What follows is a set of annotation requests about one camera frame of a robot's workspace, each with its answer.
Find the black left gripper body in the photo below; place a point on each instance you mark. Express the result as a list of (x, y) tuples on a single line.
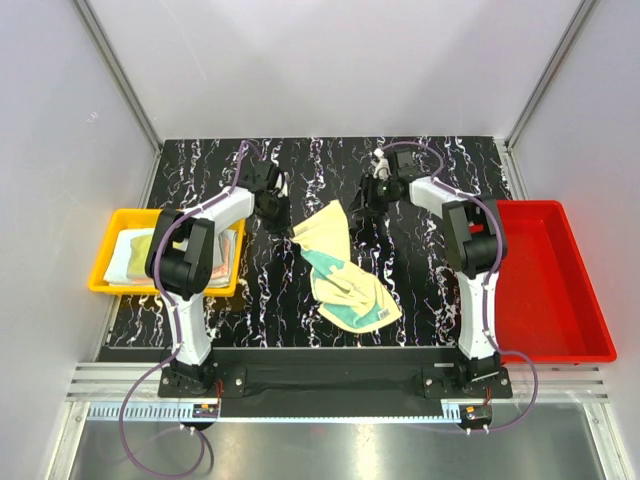
[(276, 215)]

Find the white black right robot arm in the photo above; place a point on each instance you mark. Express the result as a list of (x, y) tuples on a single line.
[(475, 247)]

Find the white cable duct strip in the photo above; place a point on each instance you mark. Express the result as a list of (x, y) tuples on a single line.
[(236, 412)]

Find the green yellow towel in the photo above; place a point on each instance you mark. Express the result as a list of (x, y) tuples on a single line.
[(349, 297)]

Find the black mounting base plate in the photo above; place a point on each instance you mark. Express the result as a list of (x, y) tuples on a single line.
[(376, 356)]

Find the yellow plastic tray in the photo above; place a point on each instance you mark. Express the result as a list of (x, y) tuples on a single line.
[(145, 220)]

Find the right connector box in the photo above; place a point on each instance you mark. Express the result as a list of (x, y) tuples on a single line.
[(478, 413)]

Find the connector box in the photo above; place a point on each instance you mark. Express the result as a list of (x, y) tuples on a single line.
[(209, 411), (478, 413)]

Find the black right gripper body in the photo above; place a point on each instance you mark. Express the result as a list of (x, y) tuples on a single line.
[(379, 194)]

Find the light blue towel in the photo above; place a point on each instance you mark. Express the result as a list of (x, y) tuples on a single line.
[(115, 270)]

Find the left connector box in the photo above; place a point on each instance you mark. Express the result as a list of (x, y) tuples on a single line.
[(209, 411)]

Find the red plastic tray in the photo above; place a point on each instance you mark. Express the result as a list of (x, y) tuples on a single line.
[(546, 306)]

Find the grey towel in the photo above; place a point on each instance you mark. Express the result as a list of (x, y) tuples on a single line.
[(135, 255)]

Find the pink towel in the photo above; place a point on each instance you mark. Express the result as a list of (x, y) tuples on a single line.
[(223, 258)]

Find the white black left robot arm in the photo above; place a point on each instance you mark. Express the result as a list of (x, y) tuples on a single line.
[(180, 262)]

